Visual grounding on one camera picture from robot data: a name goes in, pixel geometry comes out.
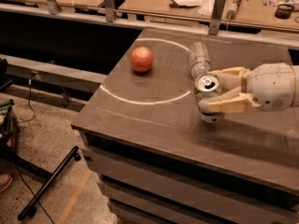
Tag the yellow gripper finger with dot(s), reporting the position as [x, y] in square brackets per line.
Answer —
[232, 77]
[232, 101]

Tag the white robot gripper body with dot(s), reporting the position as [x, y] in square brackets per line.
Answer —
[270, 86]

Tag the white green 7up can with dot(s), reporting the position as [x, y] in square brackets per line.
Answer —
[206, 86]

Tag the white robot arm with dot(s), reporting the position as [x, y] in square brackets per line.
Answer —
[296, 86]

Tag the clear plastic water bottle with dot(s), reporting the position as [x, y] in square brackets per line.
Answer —
[199, 59]

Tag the black round container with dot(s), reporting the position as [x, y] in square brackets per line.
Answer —
[284, 11]

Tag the caulk tube tool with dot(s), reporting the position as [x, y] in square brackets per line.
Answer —
[232, 9]

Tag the white paper sheets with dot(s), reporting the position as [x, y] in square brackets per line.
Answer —
[204, 7]

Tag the orange round fruit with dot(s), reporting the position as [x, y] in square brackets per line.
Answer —
[141, 59]

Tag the grey cabinet with drawers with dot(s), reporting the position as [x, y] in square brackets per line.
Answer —
[160, 163]

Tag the green dark bag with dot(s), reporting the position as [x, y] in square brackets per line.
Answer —
[8, 124]

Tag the black metal floor bar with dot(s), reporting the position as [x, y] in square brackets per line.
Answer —
[30, 209]

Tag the shoe on floor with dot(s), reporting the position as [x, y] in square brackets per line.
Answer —
[5, 180]

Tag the metal bracket post right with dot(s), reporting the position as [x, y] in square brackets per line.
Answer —
[216, 16]

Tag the metal bracket post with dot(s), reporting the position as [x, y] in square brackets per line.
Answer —
[216, 16]
[110, 10]
[53, 7]

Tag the metal bracket post middle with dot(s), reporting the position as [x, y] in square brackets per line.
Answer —
[110, 10]

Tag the grey metal rail beam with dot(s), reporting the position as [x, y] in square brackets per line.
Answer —
[54, 74]

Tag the metal bracket post left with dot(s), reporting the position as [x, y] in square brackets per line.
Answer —
[53, 7]

